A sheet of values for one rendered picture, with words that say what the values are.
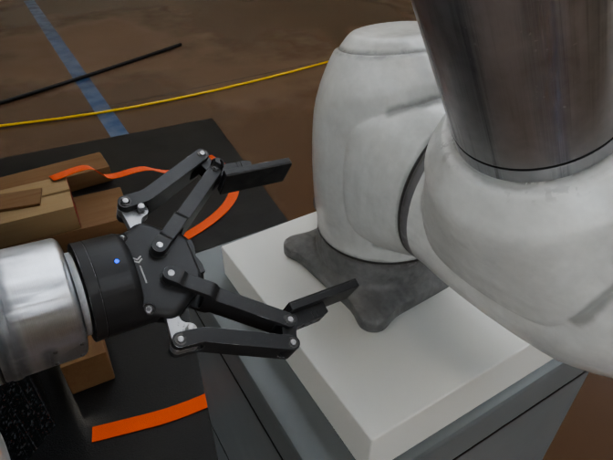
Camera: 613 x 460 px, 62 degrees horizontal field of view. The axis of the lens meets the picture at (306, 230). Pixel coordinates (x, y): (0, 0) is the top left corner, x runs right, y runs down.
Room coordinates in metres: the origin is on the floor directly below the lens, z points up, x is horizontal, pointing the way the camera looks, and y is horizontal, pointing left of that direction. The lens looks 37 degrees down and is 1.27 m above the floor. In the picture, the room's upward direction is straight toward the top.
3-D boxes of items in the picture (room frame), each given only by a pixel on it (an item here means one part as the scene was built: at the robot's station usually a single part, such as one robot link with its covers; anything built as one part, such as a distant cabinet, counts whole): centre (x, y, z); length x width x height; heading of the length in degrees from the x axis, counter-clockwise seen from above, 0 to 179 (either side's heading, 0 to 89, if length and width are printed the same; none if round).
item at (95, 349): (1.03, 0.68, 0.07); 0.30 x 0.12 x 0.12; 28
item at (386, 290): (0.50, -0.08, 0.88); 0.22 x 0.18 x 0.06; 34
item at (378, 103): (0.48, -0.09, 1.02); 0.18 x 0.16 x 0.22; 34
